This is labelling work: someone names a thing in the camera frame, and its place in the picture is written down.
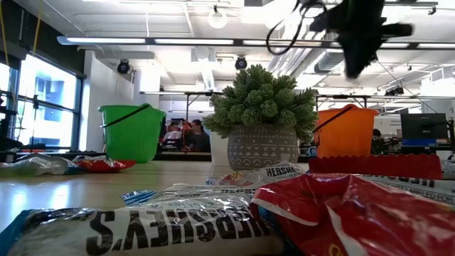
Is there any red candy pack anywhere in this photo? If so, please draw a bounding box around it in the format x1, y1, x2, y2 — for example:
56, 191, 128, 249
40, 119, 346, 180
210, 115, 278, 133
73, 155, 137, 174
250, 173, 455, 256
308, 153, 444, 181

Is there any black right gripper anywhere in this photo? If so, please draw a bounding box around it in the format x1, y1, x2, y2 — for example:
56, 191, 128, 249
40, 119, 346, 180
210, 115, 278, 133
309, 0, 415, 80

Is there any window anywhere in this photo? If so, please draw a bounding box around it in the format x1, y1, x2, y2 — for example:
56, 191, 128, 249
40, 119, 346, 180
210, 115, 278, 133
0, 53, 86, 152

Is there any overhead light bar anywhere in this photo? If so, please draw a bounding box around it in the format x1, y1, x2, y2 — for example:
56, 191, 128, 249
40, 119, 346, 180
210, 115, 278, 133
56, 35, 455, 50

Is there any black monitor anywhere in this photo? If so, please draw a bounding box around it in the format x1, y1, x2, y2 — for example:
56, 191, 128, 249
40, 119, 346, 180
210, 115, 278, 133
400, 112, 449, 140

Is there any orange plastic bucket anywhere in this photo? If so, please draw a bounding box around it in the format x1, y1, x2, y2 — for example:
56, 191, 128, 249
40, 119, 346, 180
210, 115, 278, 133
312, 103, 380, 159

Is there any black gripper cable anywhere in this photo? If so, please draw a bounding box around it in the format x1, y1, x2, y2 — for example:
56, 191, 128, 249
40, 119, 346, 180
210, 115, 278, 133
266, 0, 323, 56

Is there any black frame table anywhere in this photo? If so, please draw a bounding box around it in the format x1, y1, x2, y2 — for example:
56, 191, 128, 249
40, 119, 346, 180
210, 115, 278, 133
139, 90, 222, 122

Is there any artificial plant in patterned pot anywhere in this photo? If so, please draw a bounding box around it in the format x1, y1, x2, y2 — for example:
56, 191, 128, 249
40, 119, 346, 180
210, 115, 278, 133
201, 63, 319, 171

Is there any silver ventilation duct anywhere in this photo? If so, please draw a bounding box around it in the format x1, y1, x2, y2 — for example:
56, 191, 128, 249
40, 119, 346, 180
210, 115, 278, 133
314, 49, 346, 75

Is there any Hershey's cookies and creme bar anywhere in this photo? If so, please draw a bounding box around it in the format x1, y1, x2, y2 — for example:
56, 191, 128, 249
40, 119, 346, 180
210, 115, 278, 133
120, 183, 257, 214
0, 158, 86, 178
0, 204, 285, 256
205, 162, 306, 188
355, 174, 455, 208

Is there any green plastic bucket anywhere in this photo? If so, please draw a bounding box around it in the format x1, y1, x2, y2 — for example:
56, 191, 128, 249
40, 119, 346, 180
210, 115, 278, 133
98, 102, 167, 164

